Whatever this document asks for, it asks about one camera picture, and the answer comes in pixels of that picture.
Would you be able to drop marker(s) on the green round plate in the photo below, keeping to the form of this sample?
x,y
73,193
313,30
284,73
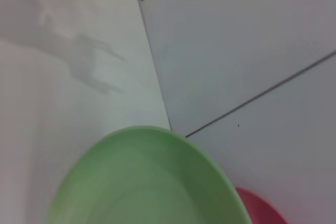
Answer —
x,y
147,182

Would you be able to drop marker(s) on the red round plate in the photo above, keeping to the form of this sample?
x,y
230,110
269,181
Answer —
x,y
260,208

